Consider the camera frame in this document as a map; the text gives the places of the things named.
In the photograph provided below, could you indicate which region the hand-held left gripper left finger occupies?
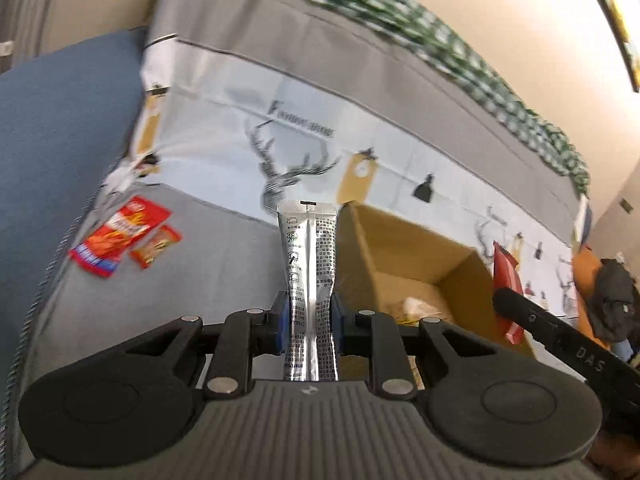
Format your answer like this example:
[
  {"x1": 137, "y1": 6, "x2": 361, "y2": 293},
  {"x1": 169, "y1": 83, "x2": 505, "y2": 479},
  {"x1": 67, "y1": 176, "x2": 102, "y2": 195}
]
[{"x1": 120, "y1": 292, "x2": 292, "y2": 401}]

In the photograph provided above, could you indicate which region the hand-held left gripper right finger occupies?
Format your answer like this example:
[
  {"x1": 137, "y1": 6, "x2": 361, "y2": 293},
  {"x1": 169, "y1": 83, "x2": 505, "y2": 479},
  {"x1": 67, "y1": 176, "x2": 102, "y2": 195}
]
[{"x1": 330, "y1": 294, "x2": 513, "y2": 401}]

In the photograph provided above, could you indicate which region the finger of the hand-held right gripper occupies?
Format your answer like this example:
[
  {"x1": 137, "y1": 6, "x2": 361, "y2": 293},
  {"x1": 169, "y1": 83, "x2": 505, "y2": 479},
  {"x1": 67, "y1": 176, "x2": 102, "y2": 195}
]
[{"x1": 492, "y1": 287, "x2": 548, "y2": 342}]

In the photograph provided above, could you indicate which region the red snack wrapper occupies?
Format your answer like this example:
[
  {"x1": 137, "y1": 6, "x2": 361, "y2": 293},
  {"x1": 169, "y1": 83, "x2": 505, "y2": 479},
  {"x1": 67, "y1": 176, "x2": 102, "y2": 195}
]
[{"x1": 492, "y1": 241, "x2": 527, "y2": 345}]

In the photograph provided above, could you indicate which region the silver snack packet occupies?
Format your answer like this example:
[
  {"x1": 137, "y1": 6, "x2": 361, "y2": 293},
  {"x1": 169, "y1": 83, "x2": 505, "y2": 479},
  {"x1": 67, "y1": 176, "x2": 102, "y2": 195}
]
[{"x1": 276, "y1": 199, "x2": 342, "y2": 384}]

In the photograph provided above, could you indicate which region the white green snack packet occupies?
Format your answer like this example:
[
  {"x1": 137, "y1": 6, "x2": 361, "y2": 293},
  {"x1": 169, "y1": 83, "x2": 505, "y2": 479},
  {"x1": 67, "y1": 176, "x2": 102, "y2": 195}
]
[{"x1": 397, "y1": 296, "x2": 443, "y2": 322}]

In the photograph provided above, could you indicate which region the brown cardboard box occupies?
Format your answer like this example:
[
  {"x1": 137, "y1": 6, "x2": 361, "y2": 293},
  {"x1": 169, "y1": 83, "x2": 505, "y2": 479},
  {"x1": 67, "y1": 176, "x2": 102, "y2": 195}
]
[{"x1": 332, "y1": 201, "x2": 539, "y2": 386}]

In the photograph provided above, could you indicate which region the black bag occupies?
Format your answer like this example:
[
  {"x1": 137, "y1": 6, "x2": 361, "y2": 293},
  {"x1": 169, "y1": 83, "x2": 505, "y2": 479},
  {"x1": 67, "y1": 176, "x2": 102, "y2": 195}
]
[{"x1": 585, "y1": 257, "x2": 640, "y2": 347}]

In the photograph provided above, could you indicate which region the white patterned pillow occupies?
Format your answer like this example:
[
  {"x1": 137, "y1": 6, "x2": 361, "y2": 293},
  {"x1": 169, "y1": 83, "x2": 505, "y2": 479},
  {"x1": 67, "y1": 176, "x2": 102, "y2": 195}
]
[{"x1": 574, "y1": 194, "x2": 594, "y2": 252}]

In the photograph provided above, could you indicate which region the small orange snack packet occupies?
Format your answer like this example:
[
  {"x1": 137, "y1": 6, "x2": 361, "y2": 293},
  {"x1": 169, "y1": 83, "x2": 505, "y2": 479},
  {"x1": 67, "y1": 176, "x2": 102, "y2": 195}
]
[{"x1": 129, "y1": 225, "x2": 183, "y2": 270}]

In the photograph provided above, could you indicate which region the red snack packet blue edge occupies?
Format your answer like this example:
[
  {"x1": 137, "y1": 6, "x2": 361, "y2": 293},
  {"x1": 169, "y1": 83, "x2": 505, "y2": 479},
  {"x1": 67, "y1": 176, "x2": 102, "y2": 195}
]
[{"x1": 68, "y1": 196, "x2": 174, "y2": 279}]

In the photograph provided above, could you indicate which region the grey deer print bedsheet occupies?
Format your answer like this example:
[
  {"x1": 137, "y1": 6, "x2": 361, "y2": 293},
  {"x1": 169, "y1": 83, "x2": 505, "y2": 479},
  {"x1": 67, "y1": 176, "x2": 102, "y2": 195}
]
[{"x1": 9, "y1": 0, "x2": 597, "y2": 480}]

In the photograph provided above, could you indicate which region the green checkered blanket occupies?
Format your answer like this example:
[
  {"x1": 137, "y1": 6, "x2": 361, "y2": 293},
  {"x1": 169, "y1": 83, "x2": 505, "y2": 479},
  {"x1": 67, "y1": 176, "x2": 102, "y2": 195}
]
[{"x1": 247, "y1": 0, "x2": 592, "y2": 197}]

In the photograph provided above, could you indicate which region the blue pillow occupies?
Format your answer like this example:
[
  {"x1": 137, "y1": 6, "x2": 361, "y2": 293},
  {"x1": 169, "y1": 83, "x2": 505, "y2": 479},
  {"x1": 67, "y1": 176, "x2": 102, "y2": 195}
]
[{"x1": 0, "y1": 27, "x2": 151, "y2": 322}]

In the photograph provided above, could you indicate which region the grey curtain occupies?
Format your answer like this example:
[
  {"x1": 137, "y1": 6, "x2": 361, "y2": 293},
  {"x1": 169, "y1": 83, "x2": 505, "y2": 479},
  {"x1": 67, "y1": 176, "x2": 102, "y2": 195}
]
[{"x1": 0, "y1": 0, "x2": 68, "y2": 72}]

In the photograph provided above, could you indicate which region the framed wall picture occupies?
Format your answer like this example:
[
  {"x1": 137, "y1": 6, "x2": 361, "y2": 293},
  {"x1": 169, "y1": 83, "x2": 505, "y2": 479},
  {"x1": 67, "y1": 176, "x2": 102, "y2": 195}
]
[{"x1": 575, "y1": 0, "x2": 640, "y2": 94}]

